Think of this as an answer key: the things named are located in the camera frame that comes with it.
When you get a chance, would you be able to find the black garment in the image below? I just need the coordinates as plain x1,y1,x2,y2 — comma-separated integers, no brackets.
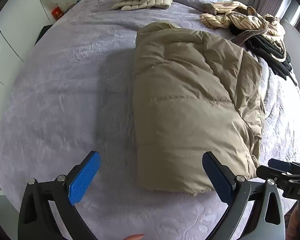
230,26,298,86

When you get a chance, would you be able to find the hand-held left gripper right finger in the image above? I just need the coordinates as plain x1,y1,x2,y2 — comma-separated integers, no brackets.
201,151,285,240

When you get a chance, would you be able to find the purple bedspread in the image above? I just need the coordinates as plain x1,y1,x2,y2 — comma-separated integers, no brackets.
0,0,300,240

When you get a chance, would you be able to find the white wardrobe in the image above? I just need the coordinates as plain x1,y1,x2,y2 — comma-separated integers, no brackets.
0,0,53,196

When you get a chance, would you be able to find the person's left hand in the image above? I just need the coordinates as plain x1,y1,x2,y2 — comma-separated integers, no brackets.
122,233,145,240

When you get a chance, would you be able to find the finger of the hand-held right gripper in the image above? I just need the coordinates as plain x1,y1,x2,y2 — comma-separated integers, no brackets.
268,158,300,172
256,165,292,181

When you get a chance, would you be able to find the cream striped knit jacket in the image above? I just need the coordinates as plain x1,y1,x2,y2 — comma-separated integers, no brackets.
199,1,287,46

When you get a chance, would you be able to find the red box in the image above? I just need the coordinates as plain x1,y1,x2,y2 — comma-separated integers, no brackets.
51,6,64,20

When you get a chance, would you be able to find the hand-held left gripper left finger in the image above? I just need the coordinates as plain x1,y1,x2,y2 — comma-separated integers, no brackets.
18,151,102,240

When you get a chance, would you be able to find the person's right hand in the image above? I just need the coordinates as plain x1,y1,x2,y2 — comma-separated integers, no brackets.
286,206,300,240

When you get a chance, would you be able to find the khaki down jacket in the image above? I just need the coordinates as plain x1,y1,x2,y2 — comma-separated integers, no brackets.
133,21,266,197

